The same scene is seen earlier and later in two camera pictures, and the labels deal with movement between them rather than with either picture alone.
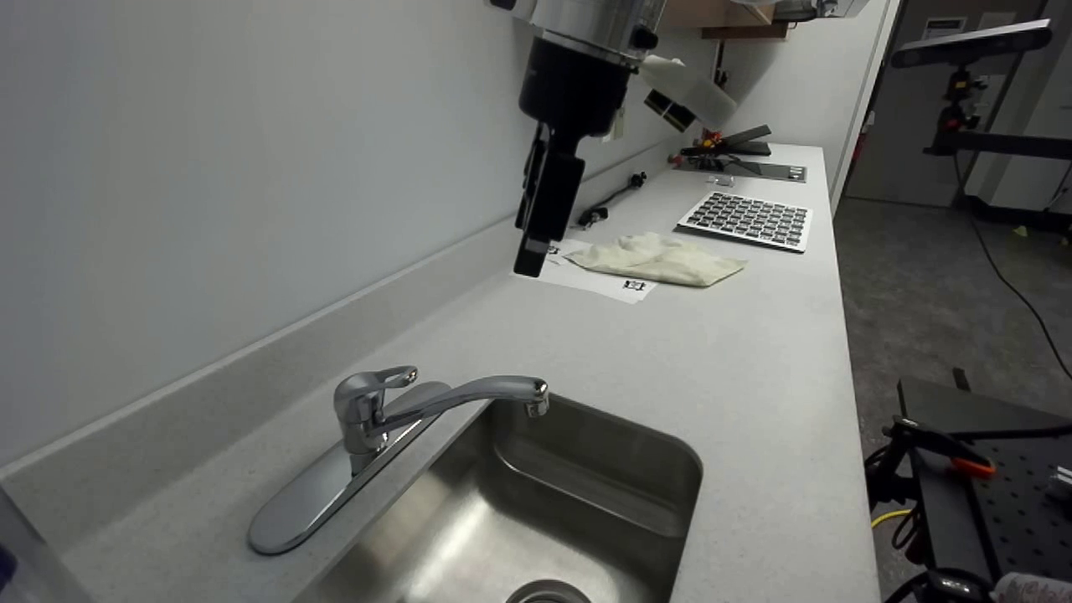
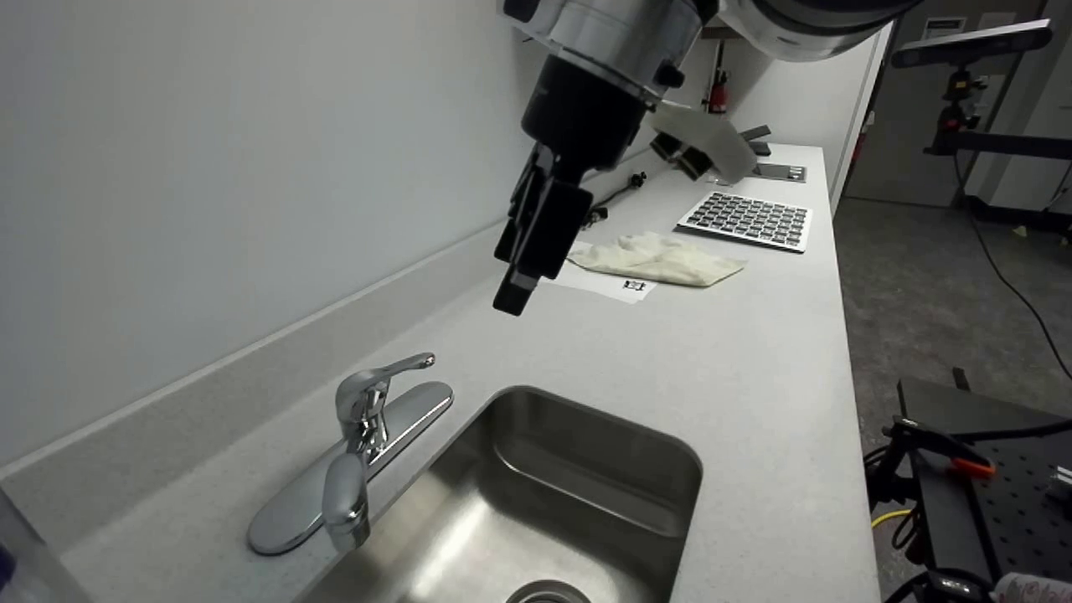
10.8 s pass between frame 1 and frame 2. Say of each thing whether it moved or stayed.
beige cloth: stayed
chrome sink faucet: moved
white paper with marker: stayed
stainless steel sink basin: stayed
